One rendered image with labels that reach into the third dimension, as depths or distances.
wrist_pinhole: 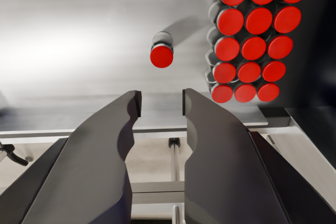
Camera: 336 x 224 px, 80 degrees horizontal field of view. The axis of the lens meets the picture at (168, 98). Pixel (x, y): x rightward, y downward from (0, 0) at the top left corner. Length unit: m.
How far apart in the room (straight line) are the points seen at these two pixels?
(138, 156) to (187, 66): 1.47
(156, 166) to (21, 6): 1.60
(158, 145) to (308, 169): 1.35
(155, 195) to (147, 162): 0.63
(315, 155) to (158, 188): 0.94
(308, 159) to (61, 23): 0.30
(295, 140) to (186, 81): 0.15
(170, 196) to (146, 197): 0.12
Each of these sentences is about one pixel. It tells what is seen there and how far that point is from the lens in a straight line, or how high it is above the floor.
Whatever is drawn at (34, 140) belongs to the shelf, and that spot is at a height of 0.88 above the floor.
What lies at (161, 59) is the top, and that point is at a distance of 0.18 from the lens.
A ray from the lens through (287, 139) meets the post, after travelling 0.30.
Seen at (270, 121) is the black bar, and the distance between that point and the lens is 0.28.
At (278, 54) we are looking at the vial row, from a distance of 0.20.
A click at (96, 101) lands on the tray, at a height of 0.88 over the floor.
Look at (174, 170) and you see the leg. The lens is 1.21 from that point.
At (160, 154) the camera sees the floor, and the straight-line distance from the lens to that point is 1.64.
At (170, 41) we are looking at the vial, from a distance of 0.20.
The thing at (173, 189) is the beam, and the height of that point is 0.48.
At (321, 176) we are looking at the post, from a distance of 0.26.
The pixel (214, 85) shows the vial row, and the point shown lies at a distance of 0.20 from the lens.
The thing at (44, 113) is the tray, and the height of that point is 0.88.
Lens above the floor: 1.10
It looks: 58 degrees down
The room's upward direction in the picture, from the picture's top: 180 degrees clockwise
